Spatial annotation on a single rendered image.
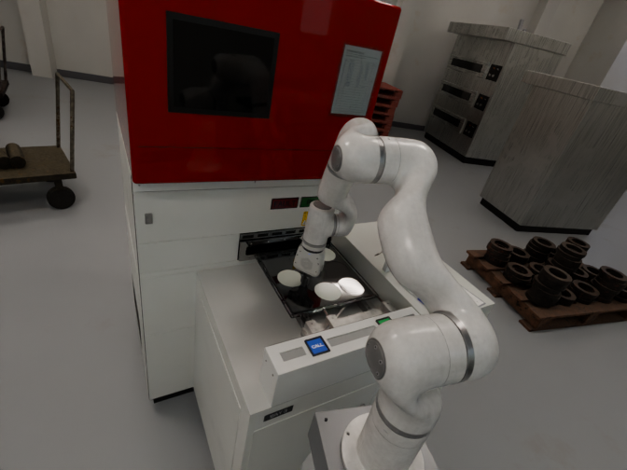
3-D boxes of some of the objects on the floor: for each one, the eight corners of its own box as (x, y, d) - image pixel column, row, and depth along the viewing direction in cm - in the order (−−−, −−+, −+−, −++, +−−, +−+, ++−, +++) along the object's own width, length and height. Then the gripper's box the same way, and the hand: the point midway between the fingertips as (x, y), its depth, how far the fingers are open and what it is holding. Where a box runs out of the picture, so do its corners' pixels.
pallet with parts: (641, 324, 316) (680, 283, 291) (526, 332, 274) (561, 285, 249) (557, 261, 392) (582, 224, 367) (457, 260, 350) (479, 218, 325)
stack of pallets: (373, 126, 791) (385, 82, 742) (389, 139, 717) (404, 91, 669) (317, 117, 752) (327, 71, 704) (328, 131, 679) (340, 79, 630)
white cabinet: (192, 396, 178) (195, 271, 136) (346, 348, 226) (383, 243, 184) (229, 542, 133) (250, 421, 91) (411, 442, 181) (480, 333, 139)
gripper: (337, 247, 121) (326, 287, 131) (299, 231, 125) (291, 270, 135) (328, 256, 115) (317, 298, 125) (289, 240, 119) (282, 281, 129)
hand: (305, 280), depth 129 cm, fingers closed
